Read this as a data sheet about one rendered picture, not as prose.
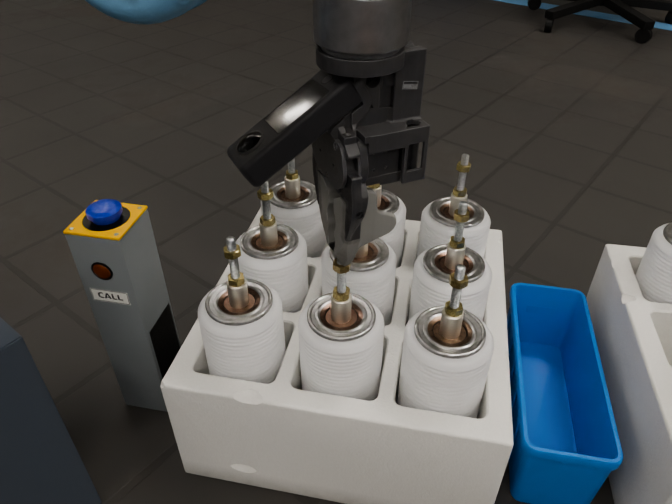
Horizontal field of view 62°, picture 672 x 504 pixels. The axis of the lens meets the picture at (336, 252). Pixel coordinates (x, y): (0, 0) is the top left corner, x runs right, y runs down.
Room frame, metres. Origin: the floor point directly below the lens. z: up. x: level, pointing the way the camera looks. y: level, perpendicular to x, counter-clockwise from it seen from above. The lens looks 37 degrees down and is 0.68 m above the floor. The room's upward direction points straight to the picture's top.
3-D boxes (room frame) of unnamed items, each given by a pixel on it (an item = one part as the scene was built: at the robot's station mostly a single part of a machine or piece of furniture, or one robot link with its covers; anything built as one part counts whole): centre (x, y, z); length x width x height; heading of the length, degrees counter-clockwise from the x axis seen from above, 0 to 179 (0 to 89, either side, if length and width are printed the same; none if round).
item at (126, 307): (0.55, 0.27, 0.16); 0.07 x 0.07 x 0.31; 79
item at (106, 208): (0.55, 0.27, 0.32); 0.04 x 0.04 x 0.02
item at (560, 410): (0.51, -0.30, 0.06); 0.30 x 0.11 x 0.12; 169
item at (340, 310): (0.45, -0.01, 0.26); 0.02 x 0.02 x 0.03
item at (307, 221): (0.70, 0.06, 0.16); 0.10 x 0.10 x 0.18
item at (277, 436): (0.56, -0.03, 0.09); 0.39 x 0.39 x 0.18; 79
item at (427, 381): (0.42, -0.12, 0.16); 0.10 x 0.10 x 0.18
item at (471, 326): (0.42, -0.12, 0.25); 0.08 x 0.08 x 0.01
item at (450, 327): (0.42, -0.12, 0.26); 0.02 x 0.02 x 0.03
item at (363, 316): (0.45, -0.01, 0.25); 0.08 x 0.08 x 0.01
